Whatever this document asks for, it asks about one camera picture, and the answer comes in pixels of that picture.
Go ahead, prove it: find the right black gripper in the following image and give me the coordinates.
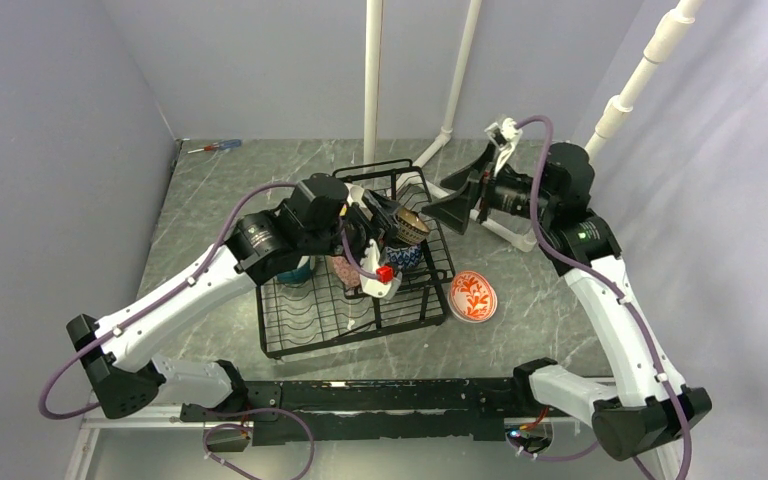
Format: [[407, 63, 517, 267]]
[[421, 142, 555, 234]]

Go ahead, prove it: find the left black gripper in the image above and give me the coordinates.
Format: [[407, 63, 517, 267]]
[[302, 191, 399, 274]]

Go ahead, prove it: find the brown geometric patterned bowl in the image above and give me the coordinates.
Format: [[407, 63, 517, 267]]
[[394, 206, 431, 246]]

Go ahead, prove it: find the blue white patterned bowl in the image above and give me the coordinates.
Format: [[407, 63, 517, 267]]
[[384, 245, 423, 271]]

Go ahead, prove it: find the pink patterned bowl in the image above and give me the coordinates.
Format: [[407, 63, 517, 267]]
[[329, 256, 361, 289]]

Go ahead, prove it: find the teal white bowl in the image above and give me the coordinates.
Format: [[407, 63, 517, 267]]
[[275, 256, 316, 285]]

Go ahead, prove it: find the yellow patterned bowl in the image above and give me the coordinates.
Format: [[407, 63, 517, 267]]
[[345, 183, 366, 208]]

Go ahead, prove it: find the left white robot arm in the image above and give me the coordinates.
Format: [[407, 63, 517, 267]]
[[67, 174, 403, 420]]

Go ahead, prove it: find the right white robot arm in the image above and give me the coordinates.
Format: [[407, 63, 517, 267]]
[[424, 143, 712, 460]]

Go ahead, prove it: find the orange floral bowl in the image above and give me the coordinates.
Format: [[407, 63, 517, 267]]
[[448, 270, 498, 324]]

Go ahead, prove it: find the red blue screwdriver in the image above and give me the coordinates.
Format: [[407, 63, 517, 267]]
[[188, 139, 242, 154]]

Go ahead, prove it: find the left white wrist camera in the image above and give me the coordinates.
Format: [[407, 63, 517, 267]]
[[359, 240, 402, 300]]

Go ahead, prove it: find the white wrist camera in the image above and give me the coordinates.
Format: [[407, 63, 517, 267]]
[[359, 240, 402, 300], [484, 117, 522, 176]]

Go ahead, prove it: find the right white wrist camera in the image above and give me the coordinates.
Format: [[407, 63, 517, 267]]
[[484, 117, 522, 176]]

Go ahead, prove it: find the black wire dish rack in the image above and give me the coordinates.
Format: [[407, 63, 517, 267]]
[[255, 157, 458, 360]]

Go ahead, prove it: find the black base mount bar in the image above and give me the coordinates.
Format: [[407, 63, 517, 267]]
[[180, 377, 561, 446]]

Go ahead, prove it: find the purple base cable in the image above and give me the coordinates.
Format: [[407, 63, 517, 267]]
[[202, 407, 316, 480]]

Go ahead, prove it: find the white pvc pipe frame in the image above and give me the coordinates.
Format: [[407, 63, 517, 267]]
[[362, 0, 707, 254]]

